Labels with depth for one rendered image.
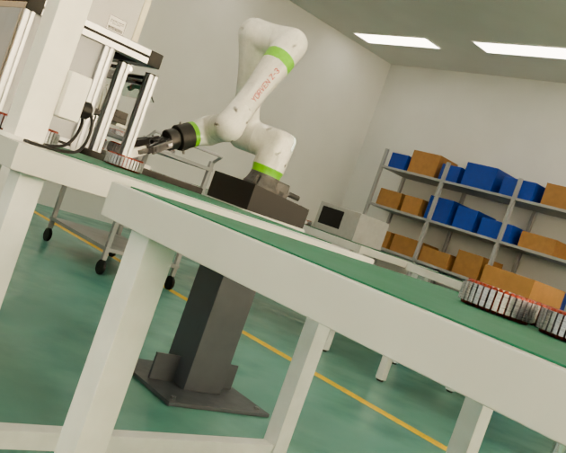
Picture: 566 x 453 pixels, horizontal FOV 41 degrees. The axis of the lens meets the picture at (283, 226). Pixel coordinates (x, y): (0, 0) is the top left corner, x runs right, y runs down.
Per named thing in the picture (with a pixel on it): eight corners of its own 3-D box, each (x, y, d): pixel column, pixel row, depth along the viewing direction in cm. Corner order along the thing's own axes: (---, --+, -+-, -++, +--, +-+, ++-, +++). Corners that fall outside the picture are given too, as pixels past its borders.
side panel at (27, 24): (74, 151, 224) (109, 48, 223) (77, 153, 222) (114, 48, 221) (-18, 120, 205) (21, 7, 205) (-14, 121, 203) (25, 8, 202)
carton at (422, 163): (423, 180, 980) (431, 158, 980) (450, 186, 950) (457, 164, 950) (406, 171, 952) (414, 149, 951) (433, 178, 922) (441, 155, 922)
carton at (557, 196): (555, 213, 840) (563, 191, 839) (586, 220, 814) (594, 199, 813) (539, 204, 812) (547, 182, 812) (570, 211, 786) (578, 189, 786)
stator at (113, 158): (134, 173, 210) (138, 160, 210) (97, 160, 211) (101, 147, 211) (145, 176, 221) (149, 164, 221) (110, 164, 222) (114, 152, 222)
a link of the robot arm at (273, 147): (253, 171, 311) (271, 128, 311) (285, 183, 304) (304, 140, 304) (239, 164, 299) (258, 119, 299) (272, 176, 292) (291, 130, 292)
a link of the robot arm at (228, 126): (274, 80, 284) (255, 57, 279) (292, 75, 275) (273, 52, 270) (221, 150, 270) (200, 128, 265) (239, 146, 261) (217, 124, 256)
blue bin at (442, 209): (443, 226, 944) (451, 203, 943) (465, 233, 916) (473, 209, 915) (422, 217, 916) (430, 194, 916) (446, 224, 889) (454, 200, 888)
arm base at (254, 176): (288, 203, 316) (294, 190, 316) (305, 208, 303) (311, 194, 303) (236, 179, 304) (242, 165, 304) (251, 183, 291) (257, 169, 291)
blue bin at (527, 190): (517, 203, 878) (523, 186, 877) (549, 211, 846) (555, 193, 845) (498, 193, 851) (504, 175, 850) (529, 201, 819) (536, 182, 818)
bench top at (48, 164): (40, 145, 363) (44, 135, 363) (368, 277, 201) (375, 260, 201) (-197, 66, 295) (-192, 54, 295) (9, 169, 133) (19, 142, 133)
